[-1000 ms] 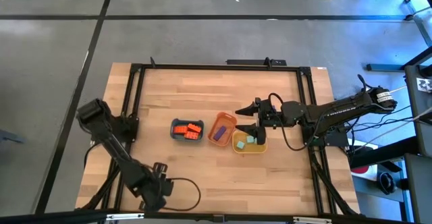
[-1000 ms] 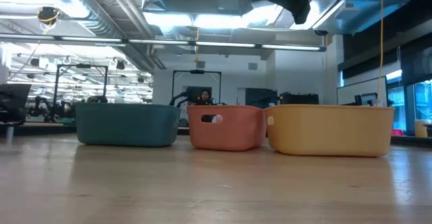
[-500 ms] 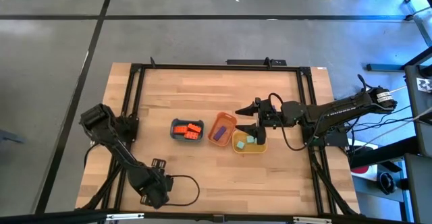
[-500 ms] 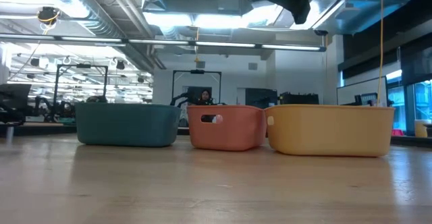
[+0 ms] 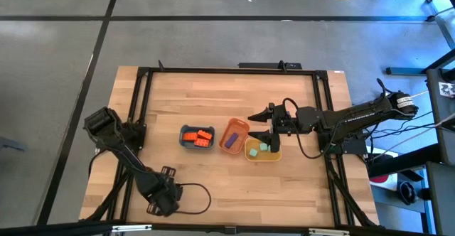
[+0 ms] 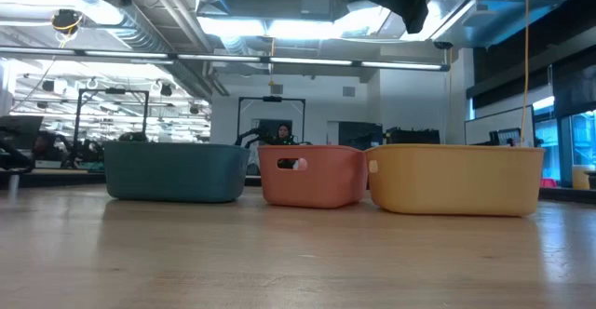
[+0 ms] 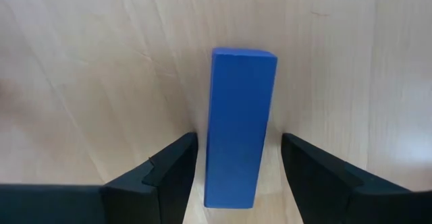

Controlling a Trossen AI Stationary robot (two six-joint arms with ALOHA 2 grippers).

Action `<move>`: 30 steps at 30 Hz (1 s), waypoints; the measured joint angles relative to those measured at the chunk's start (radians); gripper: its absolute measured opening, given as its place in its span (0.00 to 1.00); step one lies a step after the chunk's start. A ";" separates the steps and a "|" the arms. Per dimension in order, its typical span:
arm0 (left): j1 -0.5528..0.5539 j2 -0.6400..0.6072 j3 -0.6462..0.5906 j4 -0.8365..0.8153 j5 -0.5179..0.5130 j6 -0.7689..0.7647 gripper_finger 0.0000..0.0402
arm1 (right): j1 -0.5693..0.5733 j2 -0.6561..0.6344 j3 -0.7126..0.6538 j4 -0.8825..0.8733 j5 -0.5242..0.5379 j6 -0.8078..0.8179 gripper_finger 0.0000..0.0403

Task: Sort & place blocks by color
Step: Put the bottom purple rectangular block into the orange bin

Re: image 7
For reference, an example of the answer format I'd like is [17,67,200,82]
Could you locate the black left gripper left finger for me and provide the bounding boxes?
[0,132,198,224]

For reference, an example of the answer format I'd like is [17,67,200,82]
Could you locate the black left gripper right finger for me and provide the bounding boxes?
[281,133,432,224]

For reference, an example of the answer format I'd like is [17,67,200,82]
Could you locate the purple rectangular block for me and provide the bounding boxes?
[203,47,279,210]

